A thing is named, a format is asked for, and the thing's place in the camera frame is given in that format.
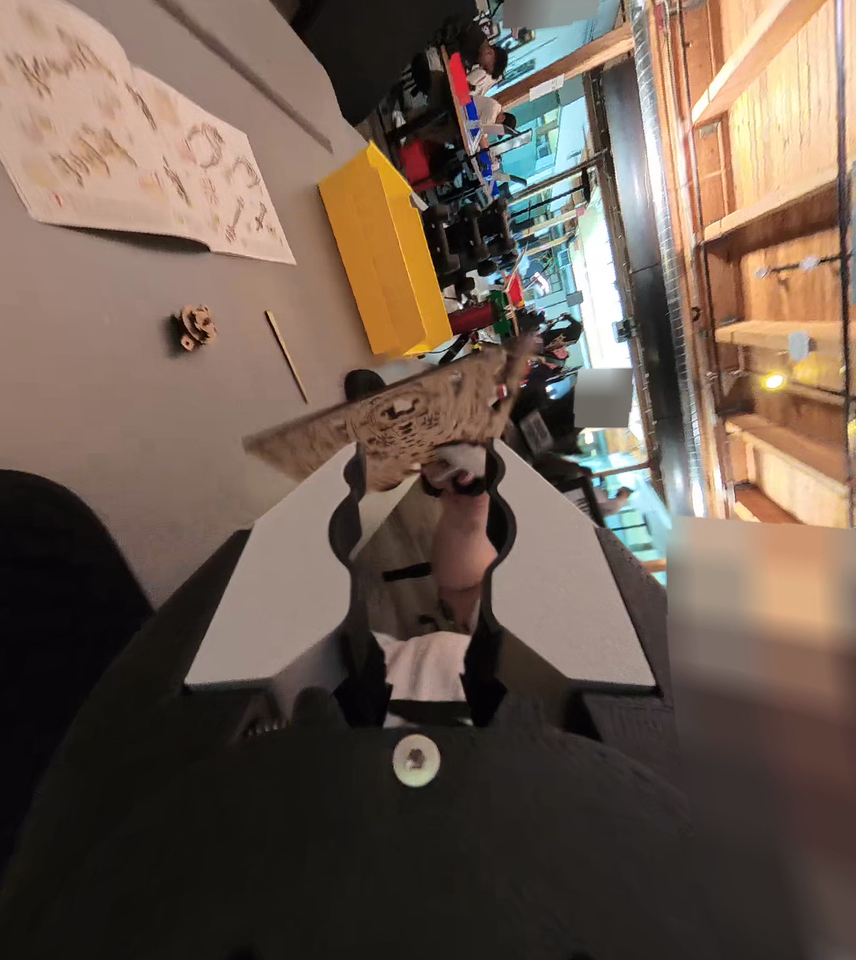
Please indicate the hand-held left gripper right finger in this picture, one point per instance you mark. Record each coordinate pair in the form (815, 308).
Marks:
(570, 600)

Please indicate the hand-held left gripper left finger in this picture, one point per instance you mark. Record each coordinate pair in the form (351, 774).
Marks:
(270, 600)

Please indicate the laser-cut wooden parts sheet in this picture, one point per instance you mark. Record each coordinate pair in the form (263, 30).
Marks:
(413, 424)

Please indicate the person's right hand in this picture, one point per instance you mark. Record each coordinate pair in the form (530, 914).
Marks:
(464, 551)

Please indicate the small black round object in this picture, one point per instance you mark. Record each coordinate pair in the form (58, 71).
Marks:
(363, 384)

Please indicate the red cylinder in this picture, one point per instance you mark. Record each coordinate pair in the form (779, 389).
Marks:
(469, 319)

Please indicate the person's white clothing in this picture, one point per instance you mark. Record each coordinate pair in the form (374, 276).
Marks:
(420, 667)

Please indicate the thin wooden stick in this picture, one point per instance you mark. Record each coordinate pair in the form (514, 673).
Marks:
(285, 356)

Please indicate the rack of black dumbbells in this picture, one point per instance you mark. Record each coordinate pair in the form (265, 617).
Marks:
(469, 244)

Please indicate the yellow plastic bin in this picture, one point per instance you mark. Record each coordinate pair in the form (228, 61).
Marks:
(383, 247)

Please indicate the black ribbed cushion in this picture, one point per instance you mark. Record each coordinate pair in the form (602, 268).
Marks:
(30, 675)

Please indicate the small wooden gear assembly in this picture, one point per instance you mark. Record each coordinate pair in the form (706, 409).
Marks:
(194, 328)

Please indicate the ceiling lamp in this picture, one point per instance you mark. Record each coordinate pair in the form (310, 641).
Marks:
(773, 381)

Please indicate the red crate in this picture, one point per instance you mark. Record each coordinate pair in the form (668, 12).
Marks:
(419, 161)

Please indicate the printed instruction booklet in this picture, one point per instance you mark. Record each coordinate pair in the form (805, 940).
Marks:
(98, 127)

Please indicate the silver ventilation duct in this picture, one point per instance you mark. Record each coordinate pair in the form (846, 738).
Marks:
(664, 225)

